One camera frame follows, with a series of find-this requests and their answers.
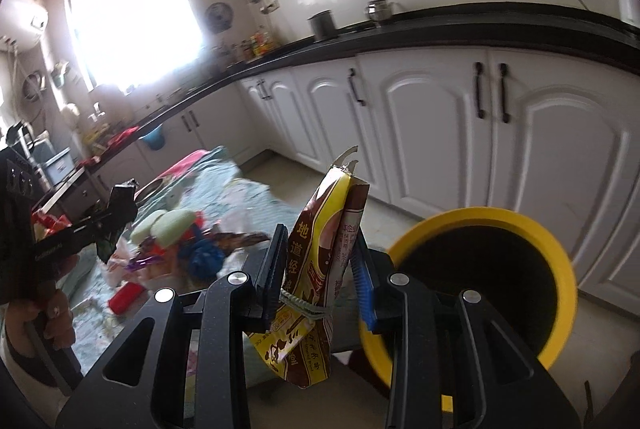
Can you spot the left hand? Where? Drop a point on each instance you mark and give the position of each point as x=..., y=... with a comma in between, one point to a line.
x=59, y=328

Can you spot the black pot on counter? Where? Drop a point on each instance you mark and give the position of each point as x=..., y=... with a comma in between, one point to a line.
x=322, y=26

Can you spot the round wall fan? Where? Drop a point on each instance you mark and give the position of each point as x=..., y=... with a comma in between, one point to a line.
x=219, y=17

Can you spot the pink blanket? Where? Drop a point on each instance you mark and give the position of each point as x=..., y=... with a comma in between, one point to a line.
x=180, y=168

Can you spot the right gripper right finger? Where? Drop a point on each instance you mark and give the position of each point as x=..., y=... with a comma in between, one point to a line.
x=366, y=281

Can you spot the steel kettle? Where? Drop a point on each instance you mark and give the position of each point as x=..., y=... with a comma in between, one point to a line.
x=379, y=11

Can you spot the brown yellow snack wrapper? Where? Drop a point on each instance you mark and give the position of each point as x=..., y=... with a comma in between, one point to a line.
x=297, y=344

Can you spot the green knitted sponge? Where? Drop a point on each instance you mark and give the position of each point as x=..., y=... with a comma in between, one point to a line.
x=166, y=227

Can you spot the blue hanging basin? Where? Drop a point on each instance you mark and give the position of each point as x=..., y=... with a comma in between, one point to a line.
x=155, y=139

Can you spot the yellow rimmed trash bin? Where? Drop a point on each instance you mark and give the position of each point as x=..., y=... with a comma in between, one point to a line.
x=474, y=307

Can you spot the red plastic piece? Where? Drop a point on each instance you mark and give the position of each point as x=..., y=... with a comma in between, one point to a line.
x=124, y=298

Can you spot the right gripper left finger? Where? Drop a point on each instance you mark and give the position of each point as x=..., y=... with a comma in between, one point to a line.
x=266, y=270

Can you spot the black kitchen countertop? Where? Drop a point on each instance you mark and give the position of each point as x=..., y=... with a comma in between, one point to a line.
x=513, y=25

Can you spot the cartoon print bed sheet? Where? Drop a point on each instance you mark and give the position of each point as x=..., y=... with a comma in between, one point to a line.
x=214, y=187

